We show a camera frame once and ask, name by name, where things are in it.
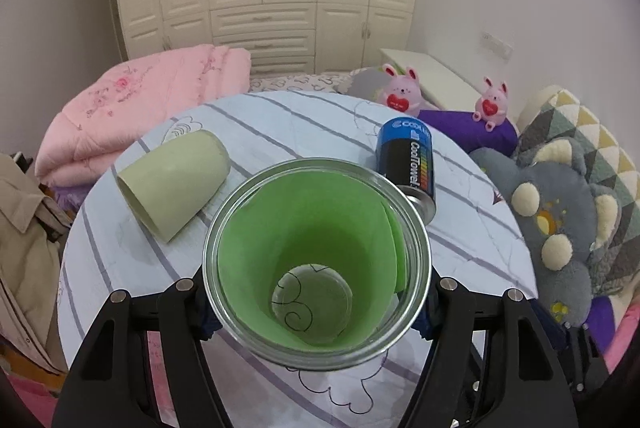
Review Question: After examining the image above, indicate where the glass cup with green liner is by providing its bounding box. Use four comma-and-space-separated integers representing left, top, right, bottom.
202, 158, 432, 370

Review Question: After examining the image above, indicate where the blue and black can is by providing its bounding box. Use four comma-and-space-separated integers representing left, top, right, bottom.
375, 118, 437, 225

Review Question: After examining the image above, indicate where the pink folded quilt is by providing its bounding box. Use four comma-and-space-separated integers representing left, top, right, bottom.
34, 44, 252, 189

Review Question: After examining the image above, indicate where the white wall socket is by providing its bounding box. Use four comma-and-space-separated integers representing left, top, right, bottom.
481, 31, 513, 58

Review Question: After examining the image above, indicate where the pink bunny plush toy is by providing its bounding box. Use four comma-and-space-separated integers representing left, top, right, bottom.
472, 76, 510, 131
381, 63, 425, 118

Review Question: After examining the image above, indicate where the grey bear plush cushion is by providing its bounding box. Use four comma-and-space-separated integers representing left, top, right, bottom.
470, 138, 623, 329

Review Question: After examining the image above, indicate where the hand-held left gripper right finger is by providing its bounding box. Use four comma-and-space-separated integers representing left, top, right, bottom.
397, 267, 581, 428

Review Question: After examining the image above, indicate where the purple blanket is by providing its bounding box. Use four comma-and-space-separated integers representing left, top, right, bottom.
582, 293, 631, 361

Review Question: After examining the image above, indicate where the purple pillow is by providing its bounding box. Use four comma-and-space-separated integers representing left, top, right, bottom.
417, 108, 518, 157

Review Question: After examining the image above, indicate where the grey pillow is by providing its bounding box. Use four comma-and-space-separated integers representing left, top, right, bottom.
345, 67, 396, 101

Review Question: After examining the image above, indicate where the heart printed bed sheet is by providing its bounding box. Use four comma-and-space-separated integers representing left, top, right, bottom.
250, 72, 356, 95

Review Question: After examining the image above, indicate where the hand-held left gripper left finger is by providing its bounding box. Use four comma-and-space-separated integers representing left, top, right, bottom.
51, 269, 236, 428

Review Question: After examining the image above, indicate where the pale green cup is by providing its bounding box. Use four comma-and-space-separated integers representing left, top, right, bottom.
116, 129, 231, 245

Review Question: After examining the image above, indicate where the white bedside cabinet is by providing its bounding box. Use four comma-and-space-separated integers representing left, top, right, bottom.
378, 48, 488, 111

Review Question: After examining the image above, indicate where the beige jacket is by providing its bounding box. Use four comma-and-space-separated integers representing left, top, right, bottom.
0, 152, 76, 376

